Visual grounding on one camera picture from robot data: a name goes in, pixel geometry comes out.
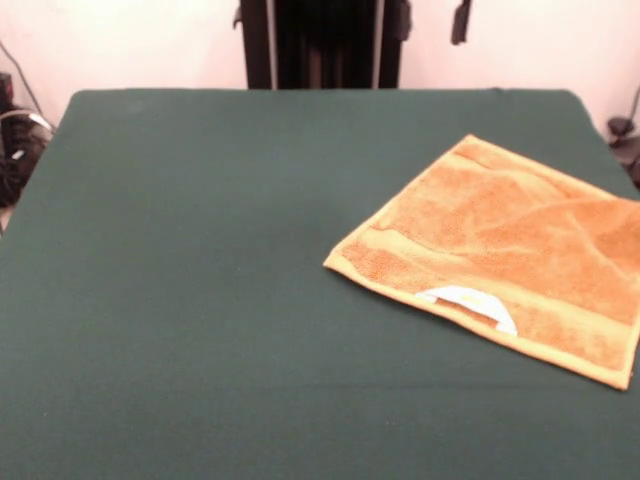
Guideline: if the grey cable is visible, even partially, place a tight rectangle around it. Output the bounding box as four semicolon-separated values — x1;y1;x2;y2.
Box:
0;42;54;134

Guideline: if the tan terry cloth towel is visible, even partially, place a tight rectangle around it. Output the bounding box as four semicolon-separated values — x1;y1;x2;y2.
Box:
322;133;640;392

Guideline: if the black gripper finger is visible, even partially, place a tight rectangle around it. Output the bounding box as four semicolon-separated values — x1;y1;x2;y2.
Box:
397;0;415;42
451;0;472;46

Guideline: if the dark green table cloth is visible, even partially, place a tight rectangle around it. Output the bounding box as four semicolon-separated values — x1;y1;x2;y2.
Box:
0;88;640;480

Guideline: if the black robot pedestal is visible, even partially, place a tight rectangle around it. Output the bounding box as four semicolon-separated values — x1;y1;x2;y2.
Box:
232;0;404;91

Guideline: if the dark grey curved stand base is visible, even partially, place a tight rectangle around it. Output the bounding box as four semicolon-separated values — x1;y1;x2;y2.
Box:
606;115;640;189
0;105;55;209

